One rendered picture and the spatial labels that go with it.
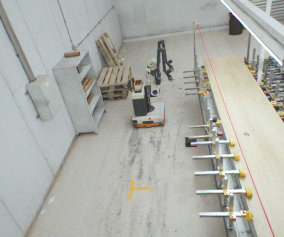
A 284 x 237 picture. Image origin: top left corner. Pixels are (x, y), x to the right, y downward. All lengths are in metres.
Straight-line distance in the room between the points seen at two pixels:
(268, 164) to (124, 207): 2.04
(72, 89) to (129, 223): 2.62
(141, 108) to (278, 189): 2.98
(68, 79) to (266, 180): 3.59
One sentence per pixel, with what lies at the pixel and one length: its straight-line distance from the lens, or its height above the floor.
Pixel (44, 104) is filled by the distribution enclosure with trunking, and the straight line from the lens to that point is 4.16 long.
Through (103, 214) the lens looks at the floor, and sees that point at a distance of 3.93.
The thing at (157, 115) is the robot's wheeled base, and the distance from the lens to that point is 5.05.
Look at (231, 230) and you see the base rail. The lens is 2.79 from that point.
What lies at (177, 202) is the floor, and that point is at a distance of 3.84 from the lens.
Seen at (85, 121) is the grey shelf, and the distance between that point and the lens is 5.27.
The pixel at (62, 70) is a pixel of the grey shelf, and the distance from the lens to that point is 4.83.
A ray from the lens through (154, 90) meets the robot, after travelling 4.94.
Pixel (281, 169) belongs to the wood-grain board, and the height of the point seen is 0.90.
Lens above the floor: 3.05
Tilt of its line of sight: 33 degrees down
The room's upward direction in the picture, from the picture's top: 10 degrees counter-clockwise
